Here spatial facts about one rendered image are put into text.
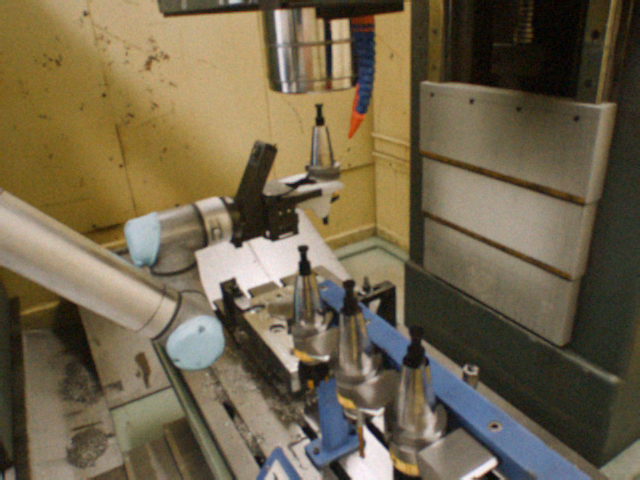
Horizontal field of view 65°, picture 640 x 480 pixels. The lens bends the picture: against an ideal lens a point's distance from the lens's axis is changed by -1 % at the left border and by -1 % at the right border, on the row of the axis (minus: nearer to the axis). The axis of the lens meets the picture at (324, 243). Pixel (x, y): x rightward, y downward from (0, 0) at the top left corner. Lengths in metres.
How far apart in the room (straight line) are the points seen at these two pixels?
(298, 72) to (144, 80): 1.06
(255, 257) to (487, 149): 1.00
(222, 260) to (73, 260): 1.24
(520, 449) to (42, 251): 0.54
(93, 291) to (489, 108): 0.85
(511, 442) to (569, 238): 0.64
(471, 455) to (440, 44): 0.96
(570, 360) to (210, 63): 1.41
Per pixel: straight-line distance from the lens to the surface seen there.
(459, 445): 0.53
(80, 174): 1.82
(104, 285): 0.67
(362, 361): 0.59
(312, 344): 0.65
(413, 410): 0.51
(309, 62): 0.79
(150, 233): 0.78
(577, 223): 1.08
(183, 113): 1.85
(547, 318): 1.22
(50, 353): 1.86
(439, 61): 1.28
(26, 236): 0.65
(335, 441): 0.92
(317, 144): 0.88
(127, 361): 1.65
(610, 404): 1.25
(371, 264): 2.18
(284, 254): 1.90
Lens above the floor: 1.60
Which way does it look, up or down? 25 degrees down
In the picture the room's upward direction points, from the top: 4 degrees counter-clockwise
